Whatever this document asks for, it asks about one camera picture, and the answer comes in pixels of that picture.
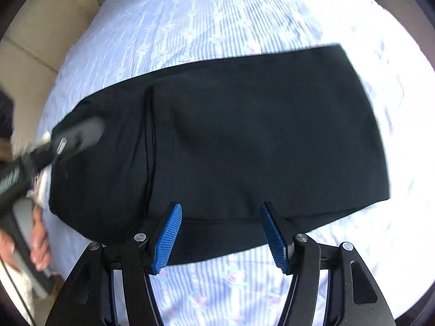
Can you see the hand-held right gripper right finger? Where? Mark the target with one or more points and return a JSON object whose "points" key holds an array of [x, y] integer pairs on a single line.
{"points": [[274, 241]]}

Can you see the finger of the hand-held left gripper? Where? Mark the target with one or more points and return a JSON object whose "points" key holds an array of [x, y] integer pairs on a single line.
{"points": [[80, 135]]}

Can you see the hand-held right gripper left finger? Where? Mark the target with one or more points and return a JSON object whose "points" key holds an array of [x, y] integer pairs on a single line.
{"points": [[167, 241]]}

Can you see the black pants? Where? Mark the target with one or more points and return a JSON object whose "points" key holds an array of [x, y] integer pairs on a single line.
{"points": [[255, 135]]}

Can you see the person's left hand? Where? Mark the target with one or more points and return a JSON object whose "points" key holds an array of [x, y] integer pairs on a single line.
{"points": [[41, 244]]}

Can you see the cream wardrobe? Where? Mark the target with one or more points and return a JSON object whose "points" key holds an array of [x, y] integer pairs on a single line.
{"points": [[44, 17]]}

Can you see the blue striped bed sheet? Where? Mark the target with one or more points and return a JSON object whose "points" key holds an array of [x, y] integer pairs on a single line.
{"points": [[204, 23]]}

